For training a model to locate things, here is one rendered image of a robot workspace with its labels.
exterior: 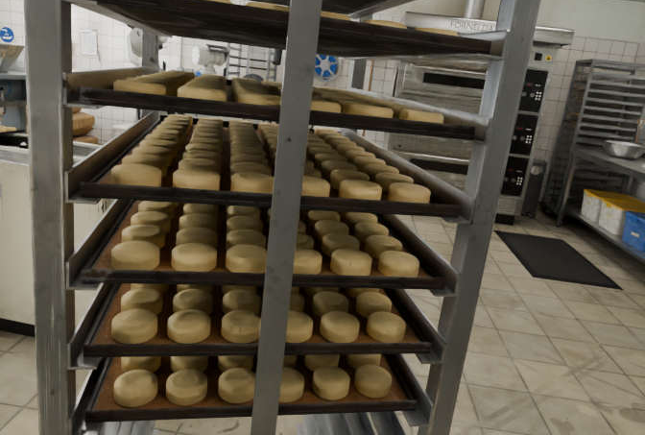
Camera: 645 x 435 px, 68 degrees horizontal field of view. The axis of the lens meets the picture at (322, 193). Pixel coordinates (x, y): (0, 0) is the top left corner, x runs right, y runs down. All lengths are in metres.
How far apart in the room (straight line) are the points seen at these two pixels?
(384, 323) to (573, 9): 6.08
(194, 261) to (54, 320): 0.15
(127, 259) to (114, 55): 6.36
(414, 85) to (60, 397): 4.71
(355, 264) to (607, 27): 6.25
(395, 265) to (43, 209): 0.38
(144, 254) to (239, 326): 0.14
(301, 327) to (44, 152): 0.34
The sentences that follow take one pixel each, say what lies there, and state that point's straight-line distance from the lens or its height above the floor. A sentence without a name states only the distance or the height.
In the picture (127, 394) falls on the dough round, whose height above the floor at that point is 0.97.
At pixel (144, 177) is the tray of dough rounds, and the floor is 1.24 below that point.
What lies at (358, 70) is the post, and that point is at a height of 1.38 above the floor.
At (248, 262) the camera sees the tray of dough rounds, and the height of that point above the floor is 1.15.
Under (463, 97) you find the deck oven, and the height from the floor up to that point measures 1.28.
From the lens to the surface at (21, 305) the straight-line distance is 2.65.
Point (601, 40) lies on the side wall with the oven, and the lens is 6.67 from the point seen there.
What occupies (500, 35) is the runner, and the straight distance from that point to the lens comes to 0.56.
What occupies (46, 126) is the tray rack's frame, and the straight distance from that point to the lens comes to 0.50.
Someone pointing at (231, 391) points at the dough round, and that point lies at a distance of 0.65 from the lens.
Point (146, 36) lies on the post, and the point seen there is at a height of 1.39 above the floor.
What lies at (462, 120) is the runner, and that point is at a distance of 0.60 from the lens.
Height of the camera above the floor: 1.36
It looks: 14 degrees down
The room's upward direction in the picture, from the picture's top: 7 degrees clockwise
